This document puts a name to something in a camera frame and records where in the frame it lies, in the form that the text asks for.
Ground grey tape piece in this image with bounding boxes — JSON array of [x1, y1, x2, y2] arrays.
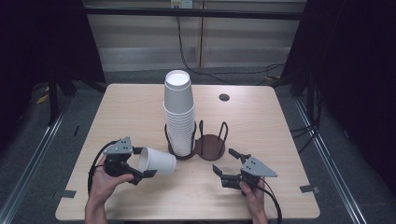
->
[[52, 189, 78, 200], [299, 184, 320, 194]]

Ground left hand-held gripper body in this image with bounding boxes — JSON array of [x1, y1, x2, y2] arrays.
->
[[102, 135, 145, 187]]

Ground metal floor rail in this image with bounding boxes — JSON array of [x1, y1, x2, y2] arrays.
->
[[293, 98, 366, 224], [0, 102, 74, 224]]

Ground black hanging power cable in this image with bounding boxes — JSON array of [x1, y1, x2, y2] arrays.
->
[[175, 7, 286, 87]]

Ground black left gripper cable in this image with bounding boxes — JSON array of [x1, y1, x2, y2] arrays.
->
[[87, 139, 120, 195]]

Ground black metal stand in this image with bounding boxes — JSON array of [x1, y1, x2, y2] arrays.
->
[[46, 74, 61, 127]]

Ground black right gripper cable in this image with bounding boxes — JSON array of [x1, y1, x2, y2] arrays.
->
[[256, 176, 283, 224]]

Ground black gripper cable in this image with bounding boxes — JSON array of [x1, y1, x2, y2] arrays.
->
[[87, 139, 120, 195], [256, 176, 283, 224]]

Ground black floor cables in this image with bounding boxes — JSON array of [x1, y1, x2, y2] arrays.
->
[[290, 122, 323, 154]]

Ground black curtain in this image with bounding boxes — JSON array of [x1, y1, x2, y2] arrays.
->
[[0, 0, 106, 150], [279, 0, 396, 188]]

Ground stack of white cups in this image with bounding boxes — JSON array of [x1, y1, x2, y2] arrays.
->
[[163, 69, 196, 158]]

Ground dark brown double cup holder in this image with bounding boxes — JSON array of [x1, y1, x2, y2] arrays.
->
[[163, 119, 229, 161]]

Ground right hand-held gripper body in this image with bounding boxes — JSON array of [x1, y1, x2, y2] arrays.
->
[[219, 153, 278, 197]]

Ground black horizontal bar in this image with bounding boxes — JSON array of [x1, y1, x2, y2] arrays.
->
[[83, 7, 307, 21]]

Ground yellow floor tape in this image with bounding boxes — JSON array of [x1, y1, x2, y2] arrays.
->
[[35, 87, 50, 105]]

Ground white wall outlet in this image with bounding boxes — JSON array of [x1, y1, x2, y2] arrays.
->
[[170, 0, 194, 9]]

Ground person's right hand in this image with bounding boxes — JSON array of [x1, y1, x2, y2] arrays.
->
[[238, 180, 268, 217]]

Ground person's left hand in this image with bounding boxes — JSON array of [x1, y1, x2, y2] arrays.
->
[[88, 154, 134, 203]]

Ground single white paper cup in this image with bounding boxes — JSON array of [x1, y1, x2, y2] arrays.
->
[[137, 147, 177, 176]]

